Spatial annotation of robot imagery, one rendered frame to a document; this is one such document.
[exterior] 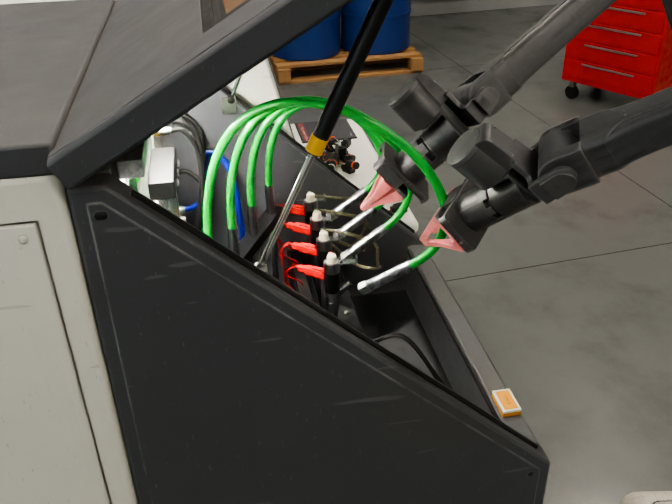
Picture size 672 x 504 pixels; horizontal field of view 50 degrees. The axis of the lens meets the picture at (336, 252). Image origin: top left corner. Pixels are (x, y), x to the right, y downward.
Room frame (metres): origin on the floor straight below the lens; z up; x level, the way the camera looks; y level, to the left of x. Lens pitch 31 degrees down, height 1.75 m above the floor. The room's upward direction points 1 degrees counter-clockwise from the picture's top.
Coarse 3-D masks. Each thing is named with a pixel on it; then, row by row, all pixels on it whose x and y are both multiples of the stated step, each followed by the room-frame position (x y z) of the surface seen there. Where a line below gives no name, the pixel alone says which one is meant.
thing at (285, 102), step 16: (256, 112) 0.97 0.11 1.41; (352, 112) 0.94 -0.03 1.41; (240, 128) 0.99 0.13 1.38; (384, 128) 0.93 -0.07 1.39; (224, 144) 0.99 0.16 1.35; (400, 144) 0.93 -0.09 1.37; (416, 160) 0.92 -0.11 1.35; (208, 176) 0.99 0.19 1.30; (432, 176) 0.92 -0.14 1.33; (208, 192) 0.99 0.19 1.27; (208, 208) 1.00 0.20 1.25; (208, 224) 1.00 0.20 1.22
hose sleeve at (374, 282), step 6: (402, 264) 0.93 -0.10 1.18; (408, 264) 0.92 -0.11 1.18; (390, 270) 0.93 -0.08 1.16; (396, 270) 0.93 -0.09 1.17; (402, 270) 0.92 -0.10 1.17; (408, 270) 0.92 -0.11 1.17; (378, 276) 0.94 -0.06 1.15; (384, 276) 0.93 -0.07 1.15; (390, 276) 0.93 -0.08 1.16; (396, 276) 0.93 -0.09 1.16; (366, 282) 0.94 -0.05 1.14; (372, 282) 0.94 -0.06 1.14; (378, 282) 0.93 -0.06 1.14; (384, 282) 0.93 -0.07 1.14; (372, 288) 0.93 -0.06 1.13
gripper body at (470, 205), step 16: (464, 192) 0.90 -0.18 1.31; (480, 192) 0.86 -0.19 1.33; (448, 208) 0.87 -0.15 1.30; (464, 208) 0.87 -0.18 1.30; (480, 208) 0.85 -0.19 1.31; (448, 224) 0.85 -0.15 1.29; (464, 224) 0.86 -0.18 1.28; (480, 224) 0.85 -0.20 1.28; (464, 240) 0.84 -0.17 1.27; (480, 240) 0.86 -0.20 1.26
